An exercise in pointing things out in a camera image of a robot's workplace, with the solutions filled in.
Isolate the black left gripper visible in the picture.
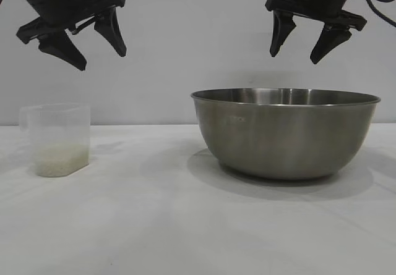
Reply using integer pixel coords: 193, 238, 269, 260
6, 0, 127, 72

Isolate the white uncooked rice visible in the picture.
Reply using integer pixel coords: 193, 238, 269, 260
34, 143, 91, 177

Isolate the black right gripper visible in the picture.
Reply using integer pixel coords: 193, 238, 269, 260
264, 0, 368, 66

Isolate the translucent plastic measuring cup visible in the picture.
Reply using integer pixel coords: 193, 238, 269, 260
19, 103, 92, 178

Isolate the stainless steel mixing bowl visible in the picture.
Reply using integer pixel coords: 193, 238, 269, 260
189, 87, 382, 182

